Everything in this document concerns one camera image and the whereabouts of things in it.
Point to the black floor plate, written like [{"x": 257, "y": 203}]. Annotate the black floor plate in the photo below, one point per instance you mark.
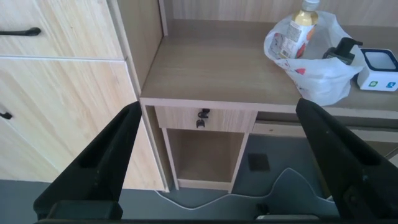
[{"x": 258, "y": 162}]

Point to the black key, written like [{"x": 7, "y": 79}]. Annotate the black key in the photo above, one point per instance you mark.
[{"x": 202, "y": 118}]

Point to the small wooden cabinet door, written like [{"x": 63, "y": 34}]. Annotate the small wooden cabinet door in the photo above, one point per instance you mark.
[{"x": 62, "y": 28}]

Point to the wooden counter drawer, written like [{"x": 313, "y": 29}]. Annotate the wooden counter drawer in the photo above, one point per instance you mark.
[{"x": 227, "y": 119}]

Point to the yellow drink bottle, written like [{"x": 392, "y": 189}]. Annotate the yellow drink bottle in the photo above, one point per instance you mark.
[{"x": 300, "y": 31}]

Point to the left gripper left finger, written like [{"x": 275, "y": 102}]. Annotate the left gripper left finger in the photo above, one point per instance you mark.
[{"x": 93, "y": 174}]

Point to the white barcode scanner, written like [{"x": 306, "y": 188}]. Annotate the white barcode scanner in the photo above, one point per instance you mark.
[{"x": 377, "y": 76}]

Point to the wooden counter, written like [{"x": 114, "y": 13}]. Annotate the wooden counter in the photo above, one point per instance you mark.
[{"x": 217, "y": 71}]

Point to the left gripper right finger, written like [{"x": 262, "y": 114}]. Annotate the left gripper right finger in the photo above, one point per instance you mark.
[{"x": 348, "y": 155}]

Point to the white plastic shopping bag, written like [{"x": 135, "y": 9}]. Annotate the white plastic shopping bag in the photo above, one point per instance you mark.
[{"x": 320, "y": 77}]

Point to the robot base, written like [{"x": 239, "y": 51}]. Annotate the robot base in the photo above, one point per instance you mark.
[{"x": 280, "y": 199}]

